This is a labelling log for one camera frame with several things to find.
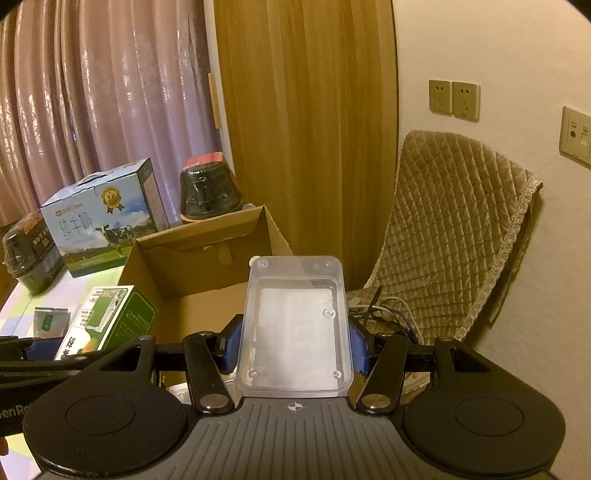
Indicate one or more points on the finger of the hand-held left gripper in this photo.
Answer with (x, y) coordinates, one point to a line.
(41, 350)

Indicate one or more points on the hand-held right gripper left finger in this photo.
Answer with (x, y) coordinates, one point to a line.
(231, 346)

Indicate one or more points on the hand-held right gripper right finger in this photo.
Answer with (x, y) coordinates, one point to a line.
(359, 350)

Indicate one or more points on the brown cardboard box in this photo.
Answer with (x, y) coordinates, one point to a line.
(194, 314)

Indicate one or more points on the clear plastic box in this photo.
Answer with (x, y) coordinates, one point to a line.
(295, 332)

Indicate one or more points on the white green paper box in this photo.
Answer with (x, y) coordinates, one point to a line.
(124, 318)

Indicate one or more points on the plaid cloth-covered desktop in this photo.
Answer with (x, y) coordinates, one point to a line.
(18, 318)

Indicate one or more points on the silver green pouch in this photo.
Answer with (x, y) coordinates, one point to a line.
(51, 323)

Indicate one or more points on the dark shrink-wrapped noodle bowl pack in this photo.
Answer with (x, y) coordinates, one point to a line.
(27, 263)

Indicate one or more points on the blue milk carton with cow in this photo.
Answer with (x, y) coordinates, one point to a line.
(92, 230)

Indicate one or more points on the dark noodle bowl red lid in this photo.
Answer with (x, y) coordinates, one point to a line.
(210, 194)

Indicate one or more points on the chair with quilted cover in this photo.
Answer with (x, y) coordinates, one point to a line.
(452, 221)

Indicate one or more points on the wooden wardrobe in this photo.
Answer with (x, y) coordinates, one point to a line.
(300, 115)

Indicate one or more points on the pink curtain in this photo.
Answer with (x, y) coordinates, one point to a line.
(92, 92)

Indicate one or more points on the beige wall socket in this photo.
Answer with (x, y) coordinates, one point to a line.
(440, 96)
(465, 101)

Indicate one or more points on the beige wall switch plate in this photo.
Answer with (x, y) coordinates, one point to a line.
(575, 136)

